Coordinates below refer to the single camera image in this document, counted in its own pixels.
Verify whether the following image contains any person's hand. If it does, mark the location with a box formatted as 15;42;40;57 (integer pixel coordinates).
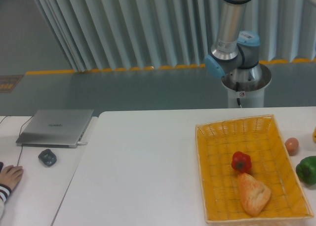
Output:
0;165;24;190

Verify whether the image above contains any yellow bell pepper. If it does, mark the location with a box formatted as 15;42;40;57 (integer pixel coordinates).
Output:
312;127;316;143

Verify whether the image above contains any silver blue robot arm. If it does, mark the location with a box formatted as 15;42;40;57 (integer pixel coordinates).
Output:
204;0;316;91

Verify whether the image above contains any striped sleeve forearm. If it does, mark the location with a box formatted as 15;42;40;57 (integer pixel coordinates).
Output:
0;183;12;218

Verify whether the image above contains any yellow woven basket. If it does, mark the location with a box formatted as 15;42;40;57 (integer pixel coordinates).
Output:
195;115;314;226

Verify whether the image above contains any red bell pepper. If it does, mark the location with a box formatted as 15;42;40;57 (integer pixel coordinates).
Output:
231;151;252;173

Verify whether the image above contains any green bell pepper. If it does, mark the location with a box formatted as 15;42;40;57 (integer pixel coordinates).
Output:
296;156;316;185

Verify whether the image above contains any black computer mouse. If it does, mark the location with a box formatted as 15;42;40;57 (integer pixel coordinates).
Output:
0;162;4;172

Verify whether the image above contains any dark grey small device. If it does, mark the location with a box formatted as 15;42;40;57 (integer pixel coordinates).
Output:
38;149;57;167

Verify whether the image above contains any silver laptop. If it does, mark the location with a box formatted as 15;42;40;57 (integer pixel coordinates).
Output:
16;109;93;148

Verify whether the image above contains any white folding curtain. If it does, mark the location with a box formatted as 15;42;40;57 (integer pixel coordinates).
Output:
35;0;316;72

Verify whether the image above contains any triangular bread piece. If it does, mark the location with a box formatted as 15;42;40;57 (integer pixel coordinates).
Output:
237;173;271;217

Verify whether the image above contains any brown egg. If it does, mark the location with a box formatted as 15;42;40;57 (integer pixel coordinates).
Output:
284;137;299;156

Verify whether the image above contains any black mouse cable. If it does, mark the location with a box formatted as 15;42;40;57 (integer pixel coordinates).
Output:
0;115;34;167

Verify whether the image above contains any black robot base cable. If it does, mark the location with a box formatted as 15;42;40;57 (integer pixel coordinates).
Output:
235;81;243;109

